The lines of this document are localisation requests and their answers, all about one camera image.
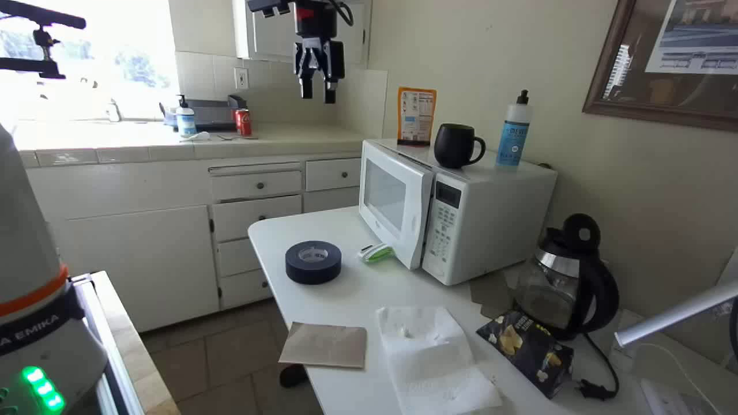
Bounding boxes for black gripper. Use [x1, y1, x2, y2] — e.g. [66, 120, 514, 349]
[292, 31, 347, 105]

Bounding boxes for stainless steel electric kettle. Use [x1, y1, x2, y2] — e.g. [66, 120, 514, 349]
[510, 212, 624, 340]

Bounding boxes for red drink can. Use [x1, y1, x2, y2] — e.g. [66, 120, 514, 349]
[234, 105, 256, 141]

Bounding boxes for white cabinet drawer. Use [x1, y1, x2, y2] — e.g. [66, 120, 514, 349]
[211, 193, 305, 245]
[211, 165, 305, 205]
[305, 157, 363, 193]

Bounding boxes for orange printed card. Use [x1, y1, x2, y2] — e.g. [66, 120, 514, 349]
[394, 85, 439, 148]

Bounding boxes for black countertop appliance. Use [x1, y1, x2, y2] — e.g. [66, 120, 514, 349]
[183, 91, 251, 134]

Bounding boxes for clear soap dispenser bottle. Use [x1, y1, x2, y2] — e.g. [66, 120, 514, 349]
[174, 91, 199, 141]

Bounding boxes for black ceramic mug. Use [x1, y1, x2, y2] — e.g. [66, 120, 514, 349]
[431, 121, 489, 170]

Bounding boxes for small green white object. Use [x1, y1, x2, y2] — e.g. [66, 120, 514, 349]
[357, 242, 397, 266]

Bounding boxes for blue bottle with black cap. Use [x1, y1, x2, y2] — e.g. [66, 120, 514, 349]
[495, 88, 536, 170]

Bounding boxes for white microwave oven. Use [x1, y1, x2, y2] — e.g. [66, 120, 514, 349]
[357, 136, 561, 287]

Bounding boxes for white kitchen cabinet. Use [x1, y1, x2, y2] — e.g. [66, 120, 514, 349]
[22, 148, 365, 334]

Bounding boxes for brown cloth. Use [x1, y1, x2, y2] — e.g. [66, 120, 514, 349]
[277, 319, 370, 370]

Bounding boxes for white paper towel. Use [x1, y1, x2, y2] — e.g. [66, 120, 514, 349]
[374, 304, 505, 415]

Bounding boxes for wood edged robot stand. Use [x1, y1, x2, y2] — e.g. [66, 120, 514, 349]
[73, 266, 186, 415]

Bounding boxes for black popcorn bag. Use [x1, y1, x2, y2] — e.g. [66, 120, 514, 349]
[476, 308, 576, 401]

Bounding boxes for white flat bar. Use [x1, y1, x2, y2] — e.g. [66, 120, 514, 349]
[612, 278, 738, 349]

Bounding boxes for black camera stand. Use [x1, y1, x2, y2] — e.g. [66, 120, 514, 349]
[0, 0, 91, 80]

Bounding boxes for wooden framed wall picture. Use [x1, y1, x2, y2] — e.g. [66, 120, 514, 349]
[581, 0, 738, 134]

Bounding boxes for black kettle power cord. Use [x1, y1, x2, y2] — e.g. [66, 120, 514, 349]
[575, 326, 624, 404]

